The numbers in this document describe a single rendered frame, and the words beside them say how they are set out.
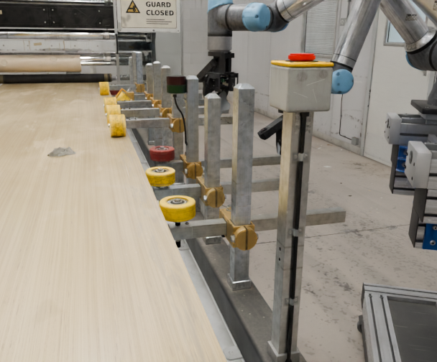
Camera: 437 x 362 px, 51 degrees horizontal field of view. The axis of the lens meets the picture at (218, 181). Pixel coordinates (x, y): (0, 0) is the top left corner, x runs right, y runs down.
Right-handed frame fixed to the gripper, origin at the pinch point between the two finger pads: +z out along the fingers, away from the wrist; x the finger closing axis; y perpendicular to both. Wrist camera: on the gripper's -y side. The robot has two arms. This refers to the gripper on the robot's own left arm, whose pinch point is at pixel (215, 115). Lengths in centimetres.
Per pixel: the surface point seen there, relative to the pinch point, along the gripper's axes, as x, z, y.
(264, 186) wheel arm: -0.4, 16.8, 25.7
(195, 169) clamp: -9.6, 15.8, 3.2
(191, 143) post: -9.3, 7.8, 0.4
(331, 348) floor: 50, 101, 15
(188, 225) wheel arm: -35, 16, 39
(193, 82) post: -8.5, -10.9, 0.7
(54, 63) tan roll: 20, -4, -235
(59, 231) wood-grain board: -63, 11, 38
